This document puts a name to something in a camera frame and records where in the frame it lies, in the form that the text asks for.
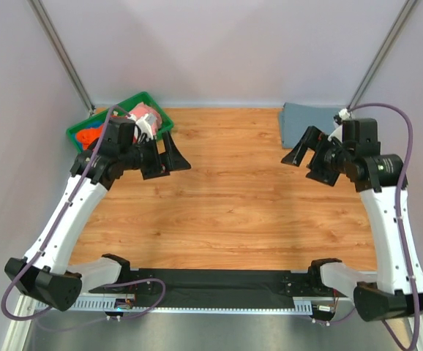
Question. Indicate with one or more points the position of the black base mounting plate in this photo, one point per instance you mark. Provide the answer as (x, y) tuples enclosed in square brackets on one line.
[(233, 289)]

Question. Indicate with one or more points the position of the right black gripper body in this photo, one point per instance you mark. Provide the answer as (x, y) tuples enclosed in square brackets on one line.
[(321, 161)]

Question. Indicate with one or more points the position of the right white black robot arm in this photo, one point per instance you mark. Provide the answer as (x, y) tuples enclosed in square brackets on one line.
[(353, 149)]

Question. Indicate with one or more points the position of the orange t shirt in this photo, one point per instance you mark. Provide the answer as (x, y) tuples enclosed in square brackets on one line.
[(86, 137)]

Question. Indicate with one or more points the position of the aluminium corner post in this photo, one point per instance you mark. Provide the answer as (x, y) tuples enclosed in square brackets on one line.
[(382, 53), (54, 39)]

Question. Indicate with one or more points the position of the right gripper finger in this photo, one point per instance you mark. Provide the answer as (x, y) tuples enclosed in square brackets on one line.
[(309, 140), (326, 177)]

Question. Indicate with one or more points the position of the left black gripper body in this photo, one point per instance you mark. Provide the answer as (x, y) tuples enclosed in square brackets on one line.
[(153, 159)]

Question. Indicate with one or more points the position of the left aluminium corner post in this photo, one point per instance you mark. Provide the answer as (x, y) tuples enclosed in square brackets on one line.
[(54, 39)]

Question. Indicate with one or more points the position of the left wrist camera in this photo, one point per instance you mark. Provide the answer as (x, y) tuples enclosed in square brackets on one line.
[(146, 127)]

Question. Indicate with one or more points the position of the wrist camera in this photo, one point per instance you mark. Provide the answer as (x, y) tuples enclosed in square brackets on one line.
[(339, 118), (146, 127)]

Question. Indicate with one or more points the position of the grey-blue t shirt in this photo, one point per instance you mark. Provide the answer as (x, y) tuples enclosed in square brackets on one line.
[(294, 119)]

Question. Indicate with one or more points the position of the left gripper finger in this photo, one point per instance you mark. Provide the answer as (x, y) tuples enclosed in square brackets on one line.
[(172, 160), (160, 147)]

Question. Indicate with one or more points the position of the pink t shirt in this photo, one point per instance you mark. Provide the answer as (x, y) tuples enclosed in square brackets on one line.
[(141, 109)]

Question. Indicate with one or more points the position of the aluminium frame rail front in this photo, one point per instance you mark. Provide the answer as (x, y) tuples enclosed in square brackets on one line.
[(144, 296)]

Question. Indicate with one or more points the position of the right aluminium corner post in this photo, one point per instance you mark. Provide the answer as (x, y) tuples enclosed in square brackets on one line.
[(382, 53)]

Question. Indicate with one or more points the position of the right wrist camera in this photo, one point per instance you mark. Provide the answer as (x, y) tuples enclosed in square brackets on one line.
[(339, 118)]

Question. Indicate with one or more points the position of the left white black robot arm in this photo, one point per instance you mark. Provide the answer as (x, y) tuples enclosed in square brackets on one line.
[(44, 272)]

